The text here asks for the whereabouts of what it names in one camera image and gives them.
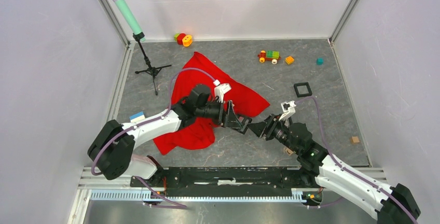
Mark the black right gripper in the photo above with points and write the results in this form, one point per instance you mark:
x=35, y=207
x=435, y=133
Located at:
x=266, y=127

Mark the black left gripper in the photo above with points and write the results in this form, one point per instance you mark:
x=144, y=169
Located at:
x=228, y=118

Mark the red garment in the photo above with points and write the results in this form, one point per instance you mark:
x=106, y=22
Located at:
x=200, y=135

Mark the black square frame box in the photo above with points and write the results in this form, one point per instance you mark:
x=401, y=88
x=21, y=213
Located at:
x=244, y=122

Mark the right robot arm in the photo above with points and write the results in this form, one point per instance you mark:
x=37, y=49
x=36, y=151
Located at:
x=383, y=202

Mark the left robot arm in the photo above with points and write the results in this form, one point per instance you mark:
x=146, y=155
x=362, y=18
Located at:
x=112, y=150

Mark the wooden letter cube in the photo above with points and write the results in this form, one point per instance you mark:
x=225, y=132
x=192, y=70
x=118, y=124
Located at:
x=288, y=151

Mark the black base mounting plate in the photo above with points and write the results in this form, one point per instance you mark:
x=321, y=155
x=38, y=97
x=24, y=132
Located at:
x=251, y=181

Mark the colourful toy train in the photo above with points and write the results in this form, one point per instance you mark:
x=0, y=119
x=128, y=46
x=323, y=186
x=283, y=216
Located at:
x=269, y=56

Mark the orange lego brick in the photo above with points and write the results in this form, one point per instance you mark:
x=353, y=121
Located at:
x=289, y=60

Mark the teal small cube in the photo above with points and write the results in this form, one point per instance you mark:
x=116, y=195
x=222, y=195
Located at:
x=319, y=61

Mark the white and blue block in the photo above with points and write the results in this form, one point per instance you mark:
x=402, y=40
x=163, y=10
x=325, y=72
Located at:
x=137, y=117

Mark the orange toy block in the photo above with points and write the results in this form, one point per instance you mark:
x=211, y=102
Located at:
x=187, y=40

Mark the black tripod stand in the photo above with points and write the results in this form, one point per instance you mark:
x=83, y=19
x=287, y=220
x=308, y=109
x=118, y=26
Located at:
x=151, y=70

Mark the small wooden cube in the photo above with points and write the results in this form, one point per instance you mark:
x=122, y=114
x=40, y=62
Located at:
x=355, y=140

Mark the red toy block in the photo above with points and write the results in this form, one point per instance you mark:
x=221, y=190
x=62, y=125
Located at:
x=180, y=38

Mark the mint green microphone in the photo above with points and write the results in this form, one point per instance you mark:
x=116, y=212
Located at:
x=130, y=19

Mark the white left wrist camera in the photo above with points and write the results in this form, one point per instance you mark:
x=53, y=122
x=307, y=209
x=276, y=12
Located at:
x=220, y=91

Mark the slotted cable duct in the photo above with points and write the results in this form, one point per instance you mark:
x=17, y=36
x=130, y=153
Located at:
x=147, y=196

